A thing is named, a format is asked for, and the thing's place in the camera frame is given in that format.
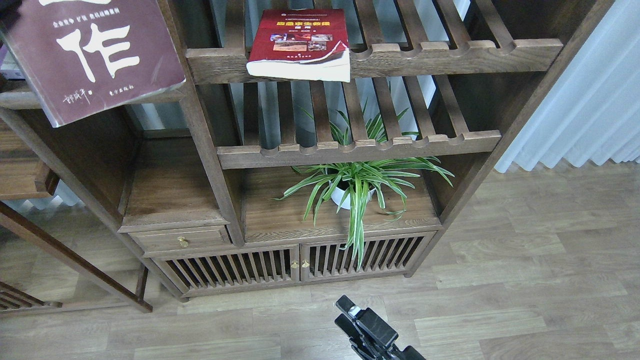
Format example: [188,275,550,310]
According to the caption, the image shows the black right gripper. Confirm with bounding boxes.
[334,295,426,360]

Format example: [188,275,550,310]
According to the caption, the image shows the red paperback book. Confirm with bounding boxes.
[246,8,351,82]

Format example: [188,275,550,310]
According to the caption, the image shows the maroon book white characters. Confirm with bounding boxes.
[1,0,186,128]

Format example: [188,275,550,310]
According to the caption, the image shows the pale lavender paperback book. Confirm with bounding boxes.
[0,44,25,80]

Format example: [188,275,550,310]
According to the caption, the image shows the white plant pot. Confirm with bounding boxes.
[330,181,377,211]

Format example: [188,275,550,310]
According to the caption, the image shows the dark wooden bookshelf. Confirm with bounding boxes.
[1,0,614,301]

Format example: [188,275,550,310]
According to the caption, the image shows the brass drawer knob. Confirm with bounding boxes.
[177,236,190,248]

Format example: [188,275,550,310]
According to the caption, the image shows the white sheer curtain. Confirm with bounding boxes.
[494,0,640,173]

